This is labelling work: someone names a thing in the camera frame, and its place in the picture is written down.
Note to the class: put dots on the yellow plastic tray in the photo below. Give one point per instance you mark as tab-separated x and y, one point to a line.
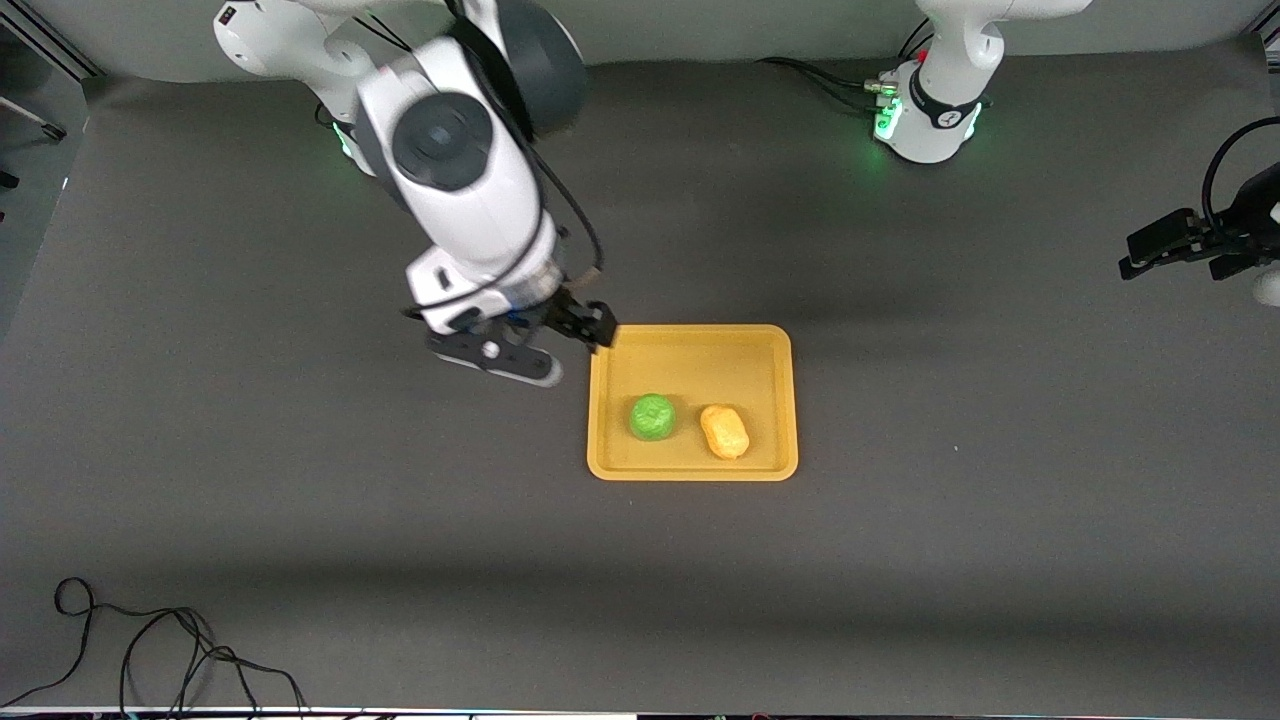
690	365

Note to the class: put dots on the yellow-orange potato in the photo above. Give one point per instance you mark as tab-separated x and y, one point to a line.
725	432

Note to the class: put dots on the green apple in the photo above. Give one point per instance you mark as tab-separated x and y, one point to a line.
652	417

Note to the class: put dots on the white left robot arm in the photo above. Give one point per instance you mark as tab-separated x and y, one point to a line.
940	100

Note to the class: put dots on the aluminium frame rail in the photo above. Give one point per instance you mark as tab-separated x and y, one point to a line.
45	35

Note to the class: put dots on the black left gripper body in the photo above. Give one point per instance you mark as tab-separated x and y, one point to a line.
1243	215

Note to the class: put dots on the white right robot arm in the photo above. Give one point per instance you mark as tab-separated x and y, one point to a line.
470	200

